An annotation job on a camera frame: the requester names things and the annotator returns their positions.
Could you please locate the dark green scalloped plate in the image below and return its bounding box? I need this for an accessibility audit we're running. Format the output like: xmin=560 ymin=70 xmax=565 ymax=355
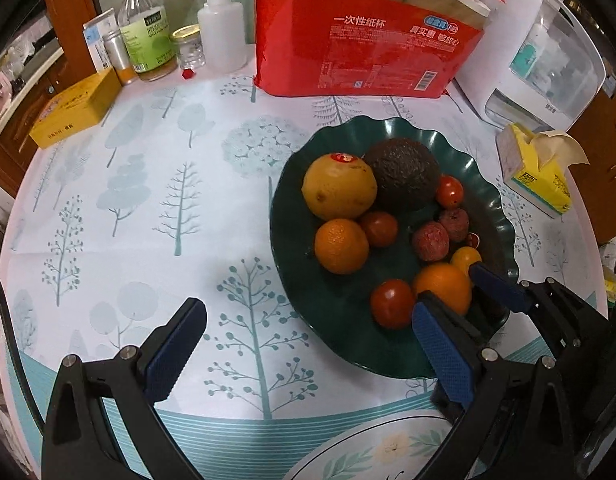
xmin=269 ymin=116 xmax=518 ymax=380

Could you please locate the red pack of paper cups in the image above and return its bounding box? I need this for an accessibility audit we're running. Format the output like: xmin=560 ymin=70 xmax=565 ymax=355
xmin=253 ymin=0 xmax=506 ymax=98

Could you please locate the large orange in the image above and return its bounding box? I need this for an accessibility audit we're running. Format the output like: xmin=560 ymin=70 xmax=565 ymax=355
xmin=302 ymin=152 xmax=379 ymax=221

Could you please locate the white floral plate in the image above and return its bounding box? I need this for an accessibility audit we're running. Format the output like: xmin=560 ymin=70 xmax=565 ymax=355
xmin=300 ymin=410 xmax=468 ymax=480

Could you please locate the red lychee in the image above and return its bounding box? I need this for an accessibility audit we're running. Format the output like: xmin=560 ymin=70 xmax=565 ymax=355
xmin=438 ymin=208 xmax=471 ymax=236
xmin=412 ymin=223 xmax=451 ymax=263

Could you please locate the silver metal can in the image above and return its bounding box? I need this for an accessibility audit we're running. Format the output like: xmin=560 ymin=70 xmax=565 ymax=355
xmin=102 ymin=30 xmax=139 ymax=86

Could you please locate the small jar with gold lid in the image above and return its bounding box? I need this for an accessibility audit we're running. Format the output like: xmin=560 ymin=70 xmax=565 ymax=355
xmin=169 ymin=25 xmax=207 ymax=70

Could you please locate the glass bottle with green label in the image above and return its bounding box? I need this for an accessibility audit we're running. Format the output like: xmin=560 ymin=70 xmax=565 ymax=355
xmin=117 ymin=0 xmax=179 ymax=82

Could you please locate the small mandarin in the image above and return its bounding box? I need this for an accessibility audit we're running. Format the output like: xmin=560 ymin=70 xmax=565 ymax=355
xmin=413 ymin=262 xmax=473 ymax=317
xmin=314 ymin=218 xmax=370 ymax=276

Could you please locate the white squeeze bottle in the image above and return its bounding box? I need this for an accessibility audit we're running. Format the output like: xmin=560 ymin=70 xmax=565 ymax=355
xmin=197 ymin=0 xmax=249 ymax=73

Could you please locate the dark avocado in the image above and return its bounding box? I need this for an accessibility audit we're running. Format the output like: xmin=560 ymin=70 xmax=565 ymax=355
xmin=364 ymin=138 xmax=442 ymax=212

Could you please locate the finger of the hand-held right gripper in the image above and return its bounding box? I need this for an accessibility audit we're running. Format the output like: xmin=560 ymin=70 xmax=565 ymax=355
xmin=532 ymin=310 xmax=611 ymax=368
xmin=468 ymin=262 xmax=611 ymax=341

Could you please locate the yellow tissue pack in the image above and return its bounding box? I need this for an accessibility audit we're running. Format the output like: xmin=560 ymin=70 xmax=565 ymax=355
xmin=495 ymin=122 xmax=591 ymax=218

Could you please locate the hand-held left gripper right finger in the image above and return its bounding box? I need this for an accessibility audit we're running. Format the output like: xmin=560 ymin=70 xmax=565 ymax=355
xmin=412 ymin=292 xmax=596 ymax=480

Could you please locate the tree print tablecloth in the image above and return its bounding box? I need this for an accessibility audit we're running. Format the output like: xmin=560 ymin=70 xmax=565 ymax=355
xmin=0 ymin=72 xmax=611 ymax=480

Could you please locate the white clear-lid storage box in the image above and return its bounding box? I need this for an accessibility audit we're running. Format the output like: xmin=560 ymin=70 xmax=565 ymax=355
xmin=455 ymin=0 xmax=608 ymax=133

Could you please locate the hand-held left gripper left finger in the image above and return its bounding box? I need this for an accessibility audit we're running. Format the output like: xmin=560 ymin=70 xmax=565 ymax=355
xmin=40 ymin=297 xmax=209 ymax=480

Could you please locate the flat yellow box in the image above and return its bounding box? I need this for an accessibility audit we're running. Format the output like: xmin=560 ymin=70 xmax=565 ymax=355
xmin=29 ymin=67 xmax=123 ymax=150

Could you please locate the red cherry tomato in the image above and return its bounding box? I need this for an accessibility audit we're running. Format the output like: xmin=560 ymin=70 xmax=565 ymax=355
xmin=359 ymin=211 xmax=399 ymax=248
xmin=370 ymin=279 xmax=416 ymax=330
xmin=434 ymin=175 xmax=464 ymax=208

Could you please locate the white and blue carton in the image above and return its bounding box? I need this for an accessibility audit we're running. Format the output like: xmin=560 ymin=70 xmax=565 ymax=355
xmin=83 ymin=8 xmax=119 ymax=73

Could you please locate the yellow cherry tomato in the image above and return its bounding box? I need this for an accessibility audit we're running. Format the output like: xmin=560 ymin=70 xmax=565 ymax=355
xmin=450 ymin=246 xmax=483 ymax=273

